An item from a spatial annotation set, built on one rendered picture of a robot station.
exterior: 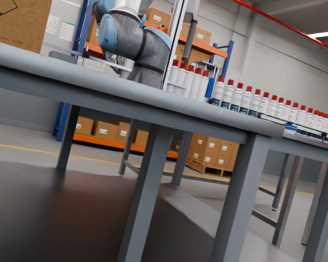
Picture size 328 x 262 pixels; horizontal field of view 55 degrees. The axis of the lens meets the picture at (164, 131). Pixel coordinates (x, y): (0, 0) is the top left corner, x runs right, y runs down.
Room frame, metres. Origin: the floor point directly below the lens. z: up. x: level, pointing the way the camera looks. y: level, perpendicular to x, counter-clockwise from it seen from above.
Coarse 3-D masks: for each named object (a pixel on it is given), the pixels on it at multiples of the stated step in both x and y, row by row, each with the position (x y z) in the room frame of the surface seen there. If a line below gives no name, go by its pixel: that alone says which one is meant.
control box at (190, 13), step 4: (188, 0) 1.55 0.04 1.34; (192, 0) 1.55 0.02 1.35; (196, 0) 1.55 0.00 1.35; (188, 4) 1.55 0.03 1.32; (192, 4) 1.54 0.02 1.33; (196, 4) 1.59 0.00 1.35; (188, 8) 1.55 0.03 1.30; (192, 8) 1.54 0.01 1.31; (196, 8) 1.63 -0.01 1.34; (188, 12) 1.55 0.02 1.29; (192, 12) 1.54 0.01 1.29; (196, 12) 1.68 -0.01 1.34; (184, 16) 1.62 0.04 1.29; (188, 16) 1.60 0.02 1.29; (192, 16) 1.59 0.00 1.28; (184, 20) 1.68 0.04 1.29; (188, 20) 1.66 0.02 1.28
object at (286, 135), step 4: (284, 132) 1.26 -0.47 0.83; (284, 136) 1.27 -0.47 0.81; (288, 136) 1.28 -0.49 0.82; (292, 136) 1.29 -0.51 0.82; (296, 136) 1.30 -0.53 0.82; (300, 136) 1.31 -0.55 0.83; (296, 140) 1.35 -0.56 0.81; (300, 140) 1.31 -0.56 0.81; (304, 140) 1.32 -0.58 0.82; (308, 140) 1.33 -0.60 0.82; (312, 140) 1.35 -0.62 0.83; (308, 144) 1.45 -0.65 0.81; (312, 144) 1.35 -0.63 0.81; (316, 144) 1.36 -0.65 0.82; (320, 144) 1.37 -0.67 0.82; (324, 144) 1.39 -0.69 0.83; (324, 148) 1.47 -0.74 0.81
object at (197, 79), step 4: (196, 68) 1.80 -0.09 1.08; (200, 68) 1.79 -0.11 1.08; (196, 72) 1.79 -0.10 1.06; (200, 72) 1.80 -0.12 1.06; (196, 76) 1.78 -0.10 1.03; (200, 76) 1.79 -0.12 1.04; (196, 80) 1.78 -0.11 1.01; (200, 80) 1.80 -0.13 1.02; (192, 84) 1.79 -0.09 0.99; (196, 84) 1.78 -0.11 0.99; (192, 88) 1.78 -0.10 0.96; (196, 88) 1.78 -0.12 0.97; (192, 92) 1.78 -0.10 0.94; (196, 92) 1.79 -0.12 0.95; (188, 96) 1.79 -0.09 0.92; (192, 96) 1.78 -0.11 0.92; (196, 96) 1.80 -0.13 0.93
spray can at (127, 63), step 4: (124, 60) 1.60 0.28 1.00; (128, 60) 1.59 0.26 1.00; (132, 60) 1.60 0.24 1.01; (124, 64) 1.59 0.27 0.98; (128, 64) 1.59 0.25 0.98; (132, 64) 1.61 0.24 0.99; (120, 72) 1.60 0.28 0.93; (124, 72) 1.59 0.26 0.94; (128, 72) 1.60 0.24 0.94; (120, 76) 1.60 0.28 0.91; (124, 76) 1.59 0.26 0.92
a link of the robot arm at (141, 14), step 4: (144, 0) 1.39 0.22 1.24; (148, 0) 1.39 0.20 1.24; (152, 0) 1.40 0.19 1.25; (140, 4) 1.41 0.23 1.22; (144, 4) 1.41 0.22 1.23; (148, 4) 1.41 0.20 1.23; (140, 8) 1.42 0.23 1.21; (144, 8) 1.43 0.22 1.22; (140, 12) 1.44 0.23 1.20; (144, 12) 1.46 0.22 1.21; (140, 16) 1.46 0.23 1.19; (144, 16) 1.50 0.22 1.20; (144, 20) 1.50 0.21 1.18; (140, 24) 1.50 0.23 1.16
